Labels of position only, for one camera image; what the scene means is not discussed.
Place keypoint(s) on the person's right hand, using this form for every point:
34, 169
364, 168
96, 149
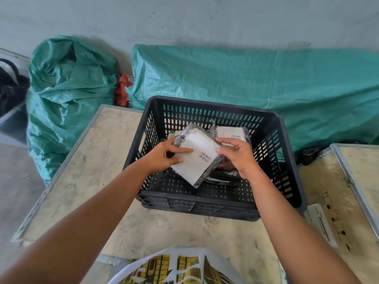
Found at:
241, 162

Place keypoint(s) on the person's left hand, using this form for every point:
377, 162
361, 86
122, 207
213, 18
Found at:
157, 161

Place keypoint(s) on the person's left thumb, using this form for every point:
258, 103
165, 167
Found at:
181, 150

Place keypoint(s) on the person's right thumb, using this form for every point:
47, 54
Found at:
225, 151

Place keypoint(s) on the person's left forearm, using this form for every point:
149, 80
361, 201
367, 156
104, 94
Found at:
74, 230

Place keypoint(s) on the person's right forearm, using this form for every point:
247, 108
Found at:
293, 230

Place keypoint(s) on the black plastic crate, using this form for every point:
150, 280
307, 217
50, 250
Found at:
213, 162

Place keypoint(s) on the white labelled packet in wrap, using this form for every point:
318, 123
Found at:
232, 133

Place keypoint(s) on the black plastic-wrapped packet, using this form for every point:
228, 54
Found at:
222, 175

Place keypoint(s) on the green woven tarp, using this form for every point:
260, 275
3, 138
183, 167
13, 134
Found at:
266, 94

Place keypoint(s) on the red cloth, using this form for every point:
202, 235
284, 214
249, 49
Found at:
122, 90

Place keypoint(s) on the black plastic bag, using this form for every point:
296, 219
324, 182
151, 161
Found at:
313, 152

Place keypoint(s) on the person's white yellow printed shirt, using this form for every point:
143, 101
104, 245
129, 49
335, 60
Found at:
177, 267

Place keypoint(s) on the white cardboard box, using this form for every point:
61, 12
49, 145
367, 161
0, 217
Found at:
320, 224

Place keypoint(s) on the green woven sack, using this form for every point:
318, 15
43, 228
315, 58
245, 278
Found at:
66, 97

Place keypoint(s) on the wooden crate with metal edge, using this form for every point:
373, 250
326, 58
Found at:
343, 201

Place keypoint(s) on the white bin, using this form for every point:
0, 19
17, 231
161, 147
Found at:
11, 85

